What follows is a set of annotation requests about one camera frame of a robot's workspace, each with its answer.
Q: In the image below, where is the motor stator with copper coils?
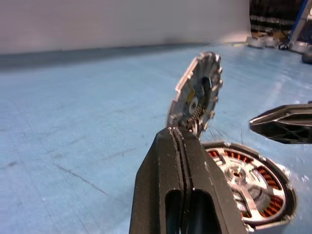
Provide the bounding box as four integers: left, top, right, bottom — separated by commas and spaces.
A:
203, 142, 299, 233

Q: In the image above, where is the silver finned motor cover disc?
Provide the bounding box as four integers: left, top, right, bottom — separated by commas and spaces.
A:
166, 51, 224, 142

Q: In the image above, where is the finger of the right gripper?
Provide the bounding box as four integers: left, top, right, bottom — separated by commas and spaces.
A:
249, 102, 312, 145

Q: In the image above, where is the black rotor with silver spokes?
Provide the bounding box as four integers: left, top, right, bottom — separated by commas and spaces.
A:
203, 142, 298, 226

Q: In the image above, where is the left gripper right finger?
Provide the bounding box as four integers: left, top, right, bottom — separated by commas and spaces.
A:
175, 127, 247, 234

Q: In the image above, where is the blue plastic table cover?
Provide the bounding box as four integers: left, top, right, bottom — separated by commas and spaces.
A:
0, 42, 312, 234

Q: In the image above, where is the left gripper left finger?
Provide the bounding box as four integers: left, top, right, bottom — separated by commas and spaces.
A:
128, 126, 188, 234

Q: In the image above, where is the dark storage rack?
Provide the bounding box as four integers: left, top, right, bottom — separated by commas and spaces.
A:
249, 0, 312, 39

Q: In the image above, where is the blue metal frame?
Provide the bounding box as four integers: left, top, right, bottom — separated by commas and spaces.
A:
289, 0, 312, 46

